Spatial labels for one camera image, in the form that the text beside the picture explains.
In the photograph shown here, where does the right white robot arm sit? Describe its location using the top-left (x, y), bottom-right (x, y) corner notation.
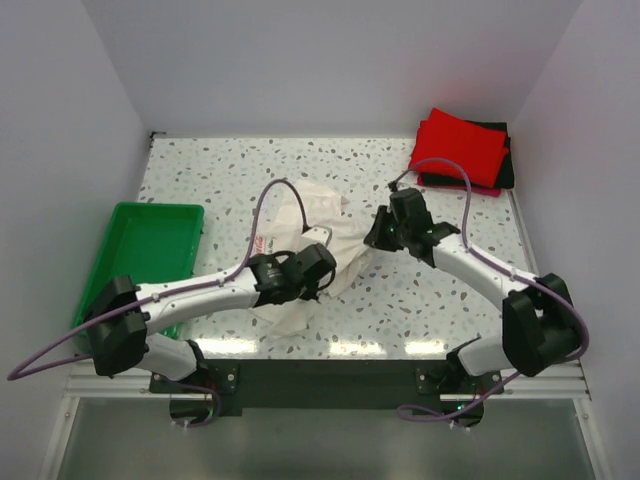
top-left (364, 188), bottom-right (588, 393)

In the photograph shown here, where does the red folded t shirt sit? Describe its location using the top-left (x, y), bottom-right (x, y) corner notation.
top-left (409, 108), bottom-right (508, 188)

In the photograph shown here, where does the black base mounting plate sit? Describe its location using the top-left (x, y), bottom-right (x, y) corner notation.
top-left (150, 359), bottom-right (500, 424)

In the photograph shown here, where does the green plastic tray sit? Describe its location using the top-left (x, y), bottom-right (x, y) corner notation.
top-left (72, 202), bottom-right (204, 328)

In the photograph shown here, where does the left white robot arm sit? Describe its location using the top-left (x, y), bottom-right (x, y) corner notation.
top-left (84, 243), bottom-right (337, 392)

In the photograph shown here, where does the white t shirt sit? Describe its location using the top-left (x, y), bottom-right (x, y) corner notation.
top-left (253, 180), bottom-right (373, 337)

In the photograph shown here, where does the black folded t shirt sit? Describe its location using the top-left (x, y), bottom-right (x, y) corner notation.
top-left (417, 119), bottom-right (517, 192)

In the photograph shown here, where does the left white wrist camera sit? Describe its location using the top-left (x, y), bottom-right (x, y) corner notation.
top-left (298, 225), bottom-right (333, 250)

